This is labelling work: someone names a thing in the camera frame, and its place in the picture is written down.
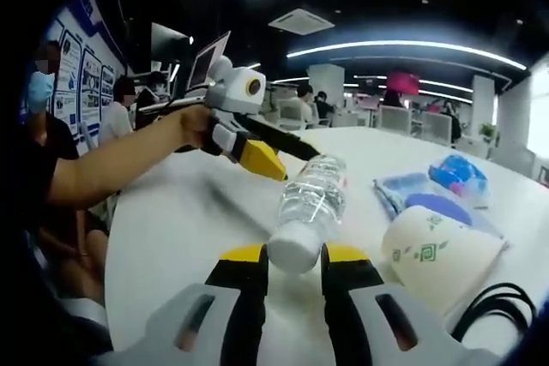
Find open laptop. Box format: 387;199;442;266
186;31;232;93

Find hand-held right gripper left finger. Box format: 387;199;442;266
143;243;270;366

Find pink hanging screen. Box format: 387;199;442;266
388;69;420;95

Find clear plastic water bottle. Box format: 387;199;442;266
265;153;348;275

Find white table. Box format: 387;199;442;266
105;125;549;366

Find curved ceiling light strip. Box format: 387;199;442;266
285;39;528;71

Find row of white office chairs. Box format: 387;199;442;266
274;98;455;144

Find blue tissue pack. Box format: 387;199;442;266
427;152;490;208

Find person's left hand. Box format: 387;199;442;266
179;104;214;153

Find white paper cup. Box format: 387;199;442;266
380;205;507;314

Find black cable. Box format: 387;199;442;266
449;282;537;344

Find ceiling air conditioner cassette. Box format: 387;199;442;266
268;8;335;37

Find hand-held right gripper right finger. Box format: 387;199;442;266
319;243;455;366

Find person's legs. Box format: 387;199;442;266
38;207;111;303

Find black monitor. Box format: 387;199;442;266
150;22;190;67

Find person's black shirt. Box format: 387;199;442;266
12;111;87;238

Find person in black shirt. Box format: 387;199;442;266
46;0;125;127

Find wet wipes pack blue lid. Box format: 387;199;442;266
371;171;510;251

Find blue face mask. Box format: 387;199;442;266
27;72;57;115

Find green potted plant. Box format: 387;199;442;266
478;122;501;144

